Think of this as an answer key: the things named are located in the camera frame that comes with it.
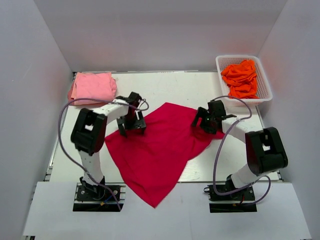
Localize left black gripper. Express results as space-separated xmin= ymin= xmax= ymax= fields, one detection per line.
xmin=117 ymin=110 xmax=146 ymax=137

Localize crimson red t shirt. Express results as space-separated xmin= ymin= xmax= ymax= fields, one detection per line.
xmin=104 ymin=102 xmax=224 ymax=208

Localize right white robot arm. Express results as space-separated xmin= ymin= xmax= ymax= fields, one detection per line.
xmin=191 ymin=97 xmax=289 ymax=200

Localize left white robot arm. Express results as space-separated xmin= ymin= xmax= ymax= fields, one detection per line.
xmin=70 ymin=92 xmax=147 ymax=200

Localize folded pink t shirt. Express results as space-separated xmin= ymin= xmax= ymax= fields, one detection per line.
xmin=67 ymin=72 xmax=117 ymax=101

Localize orange t shirt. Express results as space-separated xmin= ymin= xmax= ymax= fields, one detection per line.
xmin=221 ymin=59 xmax=259 ymax=99

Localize white plastic basket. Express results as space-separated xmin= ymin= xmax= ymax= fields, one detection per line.
xmin=215 ymin=55 xmax=273 ymax=106

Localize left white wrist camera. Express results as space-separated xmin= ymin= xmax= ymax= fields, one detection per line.
xmin=135 ymin=111 xmax=143 ymax=120

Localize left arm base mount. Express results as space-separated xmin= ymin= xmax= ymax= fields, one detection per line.
xmin=72 ymin=183 xmax=126 ymax=213

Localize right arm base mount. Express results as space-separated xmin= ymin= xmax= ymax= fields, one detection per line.
xmin=203 ymin=184 xmax=257 ymax=214

